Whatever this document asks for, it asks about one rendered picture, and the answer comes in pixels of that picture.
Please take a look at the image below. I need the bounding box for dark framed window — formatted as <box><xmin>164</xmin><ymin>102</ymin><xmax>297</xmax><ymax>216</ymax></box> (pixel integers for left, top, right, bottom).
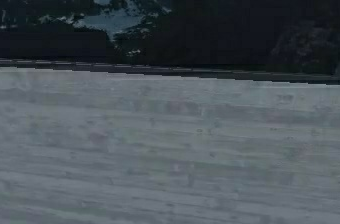
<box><xmin>0</xmin><ymin>0</ymin><xmax>340</xmax><ymax>86</ymax></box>

